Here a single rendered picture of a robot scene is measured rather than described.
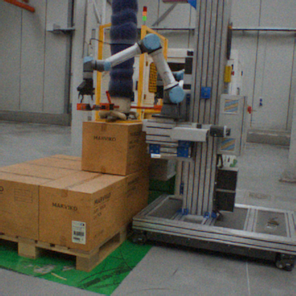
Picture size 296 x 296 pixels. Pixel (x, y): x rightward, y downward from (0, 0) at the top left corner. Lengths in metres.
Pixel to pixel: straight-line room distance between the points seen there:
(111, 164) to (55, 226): 0.70
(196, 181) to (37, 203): 1.27
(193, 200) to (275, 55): 9.51
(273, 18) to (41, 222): 10.77
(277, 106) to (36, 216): 10.24
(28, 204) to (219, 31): 1.93
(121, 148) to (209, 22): 1.21
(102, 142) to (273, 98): 9.59
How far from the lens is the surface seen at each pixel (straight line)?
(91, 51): 4.64
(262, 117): 12.16
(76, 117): 4.64
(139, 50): 2.86
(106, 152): 2.97
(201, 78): 3.03
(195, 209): 3.13
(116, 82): 3.13
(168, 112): 2.87
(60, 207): 2.54
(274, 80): 12.18
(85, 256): 2.56
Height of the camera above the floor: 1.16
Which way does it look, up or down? 8 degrees down
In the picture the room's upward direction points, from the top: 3 degrees clockwise
